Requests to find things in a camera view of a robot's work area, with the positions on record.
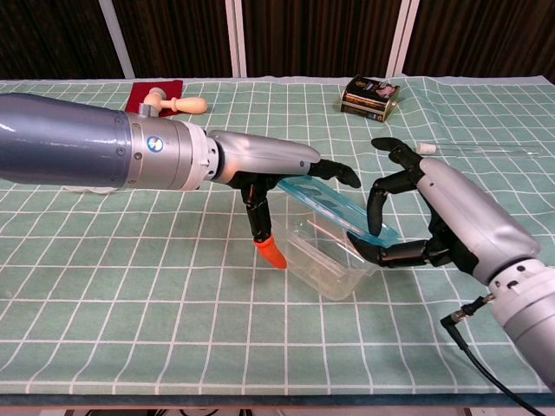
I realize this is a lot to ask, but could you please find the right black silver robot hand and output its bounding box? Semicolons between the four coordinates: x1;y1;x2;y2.
346;137;541;287

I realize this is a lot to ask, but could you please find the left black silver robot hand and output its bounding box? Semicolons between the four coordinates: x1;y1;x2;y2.
207;128;363;270

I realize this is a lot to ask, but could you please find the blue translucent plastic tray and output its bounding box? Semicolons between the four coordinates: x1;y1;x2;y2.
277;175;398;250

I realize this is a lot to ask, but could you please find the clear plastic container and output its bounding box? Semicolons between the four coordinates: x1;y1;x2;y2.
271;213;379;302

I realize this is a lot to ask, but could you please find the glass tube with white stopper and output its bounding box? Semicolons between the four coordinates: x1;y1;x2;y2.
416;142;544;159

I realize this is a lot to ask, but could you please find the small wooden mallet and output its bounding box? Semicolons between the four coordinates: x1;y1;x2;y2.
139;88;209;119

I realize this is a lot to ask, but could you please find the black luncheon meat tin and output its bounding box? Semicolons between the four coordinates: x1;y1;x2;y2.
339;75;402;124

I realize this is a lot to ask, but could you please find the dark red cloth square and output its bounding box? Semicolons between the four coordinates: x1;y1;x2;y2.
125;80;186;119

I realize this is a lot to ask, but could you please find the white flower-shaped paint palette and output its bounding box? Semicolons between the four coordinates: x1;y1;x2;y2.
62;185;127;197

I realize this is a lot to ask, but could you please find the green white checkered tablecloth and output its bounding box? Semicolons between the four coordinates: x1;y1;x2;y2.
0;75;555;396

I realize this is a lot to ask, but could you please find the white partition frame post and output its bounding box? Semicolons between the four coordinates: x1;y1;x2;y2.
384;0;422;78
224;0;249;79
97;0;136;80

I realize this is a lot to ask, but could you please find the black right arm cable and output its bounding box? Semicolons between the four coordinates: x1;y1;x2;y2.
440;294;548;416

